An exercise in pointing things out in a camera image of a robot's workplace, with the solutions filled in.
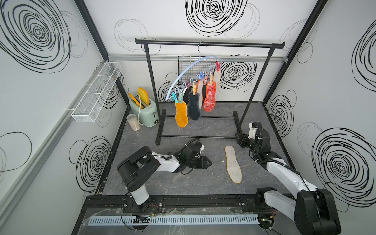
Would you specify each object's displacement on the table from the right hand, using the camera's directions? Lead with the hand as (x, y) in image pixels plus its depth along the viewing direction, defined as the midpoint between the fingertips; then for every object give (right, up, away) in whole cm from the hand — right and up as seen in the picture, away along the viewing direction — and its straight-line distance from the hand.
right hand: (240, 134), depth 86 cm
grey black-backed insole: (-27, +15, +1) cm, 31 cm away
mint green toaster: (-57, +11, +11) cm, 60 cm away
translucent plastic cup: (-69, +9, +11) cm, 70 cm away
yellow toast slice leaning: (-65, +21, +9) cm, 69 cm away
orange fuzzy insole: (-34, +11, -5) cm, 36 cm away
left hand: (-18, -18, -1) cm, 25 cm away
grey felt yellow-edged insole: (-4, -19, +1) cm, 19 cm away
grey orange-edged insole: (-24, +25, -5) cm, 35 cm away
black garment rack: (-50, -4, +14) cm, 52 cm away
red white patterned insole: (-17, +21, +1) cm, 28 cm away
